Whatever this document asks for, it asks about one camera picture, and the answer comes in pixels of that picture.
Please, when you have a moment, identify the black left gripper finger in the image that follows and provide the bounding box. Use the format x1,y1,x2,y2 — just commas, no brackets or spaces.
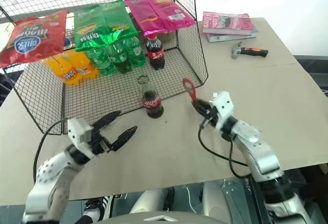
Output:
112,125,138,152
92,110,122,133

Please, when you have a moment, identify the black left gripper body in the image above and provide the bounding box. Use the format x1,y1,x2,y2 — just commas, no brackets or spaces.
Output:
87,128,116,156

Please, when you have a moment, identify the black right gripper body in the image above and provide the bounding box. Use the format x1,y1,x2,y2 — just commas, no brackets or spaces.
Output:
198,102,219,125

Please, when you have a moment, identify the red bottle opener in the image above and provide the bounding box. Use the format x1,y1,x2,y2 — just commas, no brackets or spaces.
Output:
182,77,198,105

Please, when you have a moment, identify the glass cola bottle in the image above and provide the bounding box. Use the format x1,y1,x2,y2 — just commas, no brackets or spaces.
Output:
136,74,165,119

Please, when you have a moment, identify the green soda plastic bottle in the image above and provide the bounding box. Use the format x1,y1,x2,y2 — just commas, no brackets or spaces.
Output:
124,36,147,68
84,46,116,76
106,41,133,74

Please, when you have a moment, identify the orange soda plastic bottle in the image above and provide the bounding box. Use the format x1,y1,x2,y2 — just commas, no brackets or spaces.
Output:
43,54,81,86
67,50,99,80

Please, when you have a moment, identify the plastic cola bottle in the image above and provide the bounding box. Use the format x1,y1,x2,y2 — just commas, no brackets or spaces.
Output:
145,34,166,71

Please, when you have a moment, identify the black white sneaker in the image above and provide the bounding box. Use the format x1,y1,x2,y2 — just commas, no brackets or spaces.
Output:
81,195,115,224

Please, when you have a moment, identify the teal cover book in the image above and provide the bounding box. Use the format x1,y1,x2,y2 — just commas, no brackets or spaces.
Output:
206,31,257,44

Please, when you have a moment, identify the red cover book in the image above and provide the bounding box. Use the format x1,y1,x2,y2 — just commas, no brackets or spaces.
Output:
201,11,258,36

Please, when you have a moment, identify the grey robot body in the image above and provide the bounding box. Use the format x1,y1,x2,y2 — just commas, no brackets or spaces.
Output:
95,179,240,224

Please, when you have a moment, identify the green chip bag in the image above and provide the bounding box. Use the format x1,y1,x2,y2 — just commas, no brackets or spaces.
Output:
73,0,139,53

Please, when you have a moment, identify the pink chip bag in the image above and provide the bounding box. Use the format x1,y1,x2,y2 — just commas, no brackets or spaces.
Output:
149,0,197,34
124,0,170,37

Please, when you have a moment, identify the red chip bag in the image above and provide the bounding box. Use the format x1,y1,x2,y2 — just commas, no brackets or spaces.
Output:
0,9,68,69

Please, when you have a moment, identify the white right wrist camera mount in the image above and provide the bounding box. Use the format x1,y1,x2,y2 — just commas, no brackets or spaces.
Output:
211,90,235,130

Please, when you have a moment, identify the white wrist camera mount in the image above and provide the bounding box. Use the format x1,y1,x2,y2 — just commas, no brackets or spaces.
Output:
211,90,235,130
67,117,96,159

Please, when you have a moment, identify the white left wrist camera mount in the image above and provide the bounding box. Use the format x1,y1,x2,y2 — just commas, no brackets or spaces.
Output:
67,117,96,159

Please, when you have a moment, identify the black wire mesh rack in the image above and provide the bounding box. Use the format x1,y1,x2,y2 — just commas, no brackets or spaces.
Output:
0,0,209,135

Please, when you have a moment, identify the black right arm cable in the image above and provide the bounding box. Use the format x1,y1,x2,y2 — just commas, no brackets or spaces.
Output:
197,117,253,179

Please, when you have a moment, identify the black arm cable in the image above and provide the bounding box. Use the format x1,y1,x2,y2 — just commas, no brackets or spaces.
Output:
197,117,253,179
32,117,70,184

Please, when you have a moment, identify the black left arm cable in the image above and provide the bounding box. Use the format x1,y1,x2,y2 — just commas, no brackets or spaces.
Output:
32,117,70,184

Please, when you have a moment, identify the hammer black orange handle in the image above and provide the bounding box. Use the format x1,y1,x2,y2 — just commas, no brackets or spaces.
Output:
231,42,269,60

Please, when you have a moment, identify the thin white cable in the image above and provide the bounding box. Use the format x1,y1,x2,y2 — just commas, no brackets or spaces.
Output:
183,185,198,214

